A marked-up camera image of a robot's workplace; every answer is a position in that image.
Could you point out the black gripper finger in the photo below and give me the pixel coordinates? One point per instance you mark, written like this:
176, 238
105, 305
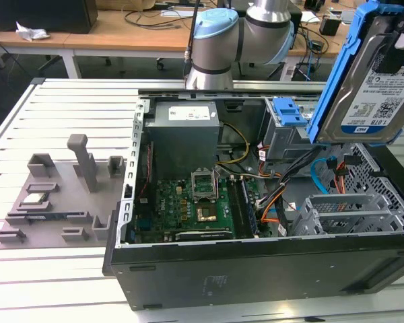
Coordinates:
390, 60

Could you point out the hard disk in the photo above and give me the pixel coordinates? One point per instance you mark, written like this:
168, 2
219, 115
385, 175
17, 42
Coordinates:
357, 101

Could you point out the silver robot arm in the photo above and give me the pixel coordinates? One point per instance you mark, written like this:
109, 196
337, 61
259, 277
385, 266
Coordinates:
215, 43

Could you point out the blue empty disk carrier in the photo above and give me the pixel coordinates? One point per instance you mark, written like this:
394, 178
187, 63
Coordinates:
287, 114

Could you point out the grey disk bay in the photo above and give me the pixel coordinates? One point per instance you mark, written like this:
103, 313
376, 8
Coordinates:
340, 222

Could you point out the flat grey box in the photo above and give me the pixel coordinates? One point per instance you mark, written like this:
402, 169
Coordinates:
347, 17

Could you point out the small black cube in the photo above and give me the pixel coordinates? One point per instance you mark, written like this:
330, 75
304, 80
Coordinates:
330, 26

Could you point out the grey metal drive cage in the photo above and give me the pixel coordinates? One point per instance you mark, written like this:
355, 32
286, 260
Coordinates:
283, 141

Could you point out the installed RAM stick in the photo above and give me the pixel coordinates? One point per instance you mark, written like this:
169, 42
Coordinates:
250, 212

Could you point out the black RAM slot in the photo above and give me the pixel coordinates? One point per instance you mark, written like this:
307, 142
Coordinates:
235, 208

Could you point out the grey power supply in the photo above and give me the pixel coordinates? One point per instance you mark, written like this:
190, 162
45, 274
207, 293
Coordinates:
182, 141

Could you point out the CPU socket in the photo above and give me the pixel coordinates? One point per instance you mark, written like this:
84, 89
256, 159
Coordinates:
206, 215

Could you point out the black PC case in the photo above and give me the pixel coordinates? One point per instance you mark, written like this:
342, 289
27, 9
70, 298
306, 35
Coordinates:
256, 279

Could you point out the black graphics card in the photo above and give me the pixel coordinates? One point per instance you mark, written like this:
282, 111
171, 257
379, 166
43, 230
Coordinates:
202, 235

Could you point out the green motherboard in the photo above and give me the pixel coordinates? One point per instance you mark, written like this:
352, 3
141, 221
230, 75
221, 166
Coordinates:
175, 205

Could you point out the long wooden desk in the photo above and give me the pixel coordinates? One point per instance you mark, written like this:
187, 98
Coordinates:
97, 38

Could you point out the large black box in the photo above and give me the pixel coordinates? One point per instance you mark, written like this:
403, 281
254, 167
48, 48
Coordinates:
54, 17

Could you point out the grey parts rack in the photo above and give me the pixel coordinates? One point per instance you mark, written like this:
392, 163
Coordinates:
70, 208

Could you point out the crumpled white paper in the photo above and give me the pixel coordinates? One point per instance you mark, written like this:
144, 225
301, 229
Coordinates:
32, 32

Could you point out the RAM stick with blue label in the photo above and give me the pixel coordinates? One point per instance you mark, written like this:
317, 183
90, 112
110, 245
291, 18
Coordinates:
47, 217

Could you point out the silver CPU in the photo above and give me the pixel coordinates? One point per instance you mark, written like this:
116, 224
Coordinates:
33, 199

